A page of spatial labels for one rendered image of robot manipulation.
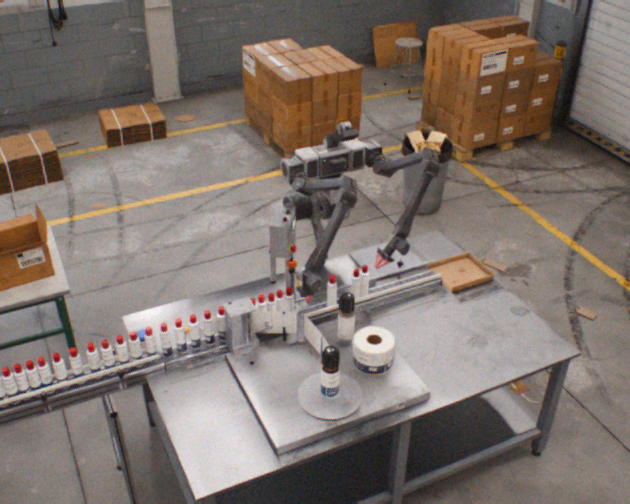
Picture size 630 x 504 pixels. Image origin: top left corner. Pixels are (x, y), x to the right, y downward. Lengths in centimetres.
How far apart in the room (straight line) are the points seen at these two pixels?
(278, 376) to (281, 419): 28
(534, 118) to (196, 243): 377
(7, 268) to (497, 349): 282
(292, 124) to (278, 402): 404
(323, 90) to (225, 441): 439
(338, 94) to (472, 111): 131
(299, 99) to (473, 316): 351
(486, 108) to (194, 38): 357
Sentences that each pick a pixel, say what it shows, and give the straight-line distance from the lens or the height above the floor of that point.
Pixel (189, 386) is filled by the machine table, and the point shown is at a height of 83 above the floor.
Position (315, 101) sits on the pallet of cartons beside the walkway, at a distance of 707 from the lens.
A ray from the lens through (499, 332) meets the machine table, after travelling 403.
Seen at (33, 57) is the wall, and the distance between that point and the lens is 858.
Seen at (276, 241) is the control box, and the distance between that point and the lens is 360.
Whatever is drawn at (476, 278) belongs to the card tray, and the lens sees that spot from 438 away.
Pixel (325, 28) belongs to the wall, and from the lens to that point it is 950.
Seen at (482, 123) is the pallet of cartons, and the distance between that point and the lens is 739.
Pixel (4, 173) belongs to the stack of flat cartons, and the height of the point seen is 21.
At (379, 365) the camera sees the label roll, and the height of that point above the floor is 94.
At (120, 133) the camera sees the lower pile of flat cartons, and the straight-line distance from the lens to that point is 782.
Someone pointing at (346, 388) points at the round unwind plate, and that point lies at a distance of 351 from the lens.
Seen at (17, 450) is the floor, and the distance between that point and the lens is 474.
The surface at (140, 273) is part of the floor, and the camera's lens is 586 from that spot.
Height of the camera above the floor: 339
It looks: 34 degrees down
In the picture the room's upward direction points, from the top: straight up
